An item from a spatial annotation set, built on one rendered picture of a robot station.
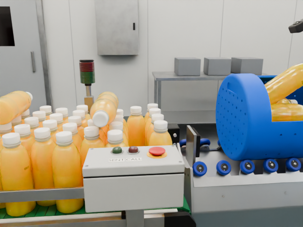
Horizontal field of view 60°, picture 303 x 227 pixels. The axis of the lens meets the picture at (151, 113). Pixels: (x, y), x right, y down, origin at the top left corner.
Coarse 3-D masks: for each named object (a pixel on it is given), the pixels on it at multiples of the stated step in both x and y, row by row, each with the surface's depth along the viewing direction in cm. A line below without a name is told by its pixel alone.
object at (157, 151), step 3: (153, 147) 57; (156, 147) 57; (159, 147) 57; (150, 150) 55; (153, 150) 55; (156, 150) 55; (159, 150) 55; (162, 150) 55; (150, 153) 55; (153, 153) 54; (156, 153) 54; (159, 153) 54; (162, 153) 55
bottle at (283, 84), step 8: (296, 64) 84; (288, 72) 83; (296, 72) 82; (272, 80) 84; (280, 80) 83; (288, 80) 82; (296, 80) 82; (272, 88) 82; (280, 88) 82; (288, 88) 82; (296, 88) 83; (272, 96) 82; (280, 96) 83
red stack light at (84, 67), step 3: (81, 63) 110; (84, 63) 110; (87, 63) 110; (90, 63) 110; (93, 63) 112; (81, 66) 110; (84, 66) 110; (87, 66) 110; (90, 66) 111; (93, 66) 112; (81, 69) 111; (84, 69) 110; (87, 69) 110; (90, 69) 111; (93, 69) 112
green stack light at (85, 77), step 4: (80, 72) 112; (84, 72) 111; (88, 72) 111; (92, 72) 112; (80, 76) 112; (84, 76) 111; (88, 76) 111; (92, 76) 112; (80, 80) 113; (84, 80) 111; (88, 80) 112; (92, 80) 113
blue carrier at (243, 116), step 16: (224, 80) 90; (240, 80) 78; (256, 80) 78; (224, 96) 91; (240, 96) 78; (256, 96) 74; (288, 96) 101; (224, 112) 91; (240, 112) 78; (256, 112) 73; (224, 128) 92; (240, 128) 78; (256, 128) 73; (272, 128) 74; (288, 128) 74; (224, 144) 92; (240, 144) 79; (256, 144) 75; (272, 144) 76; (288, 144) 76; (240, 160) 84
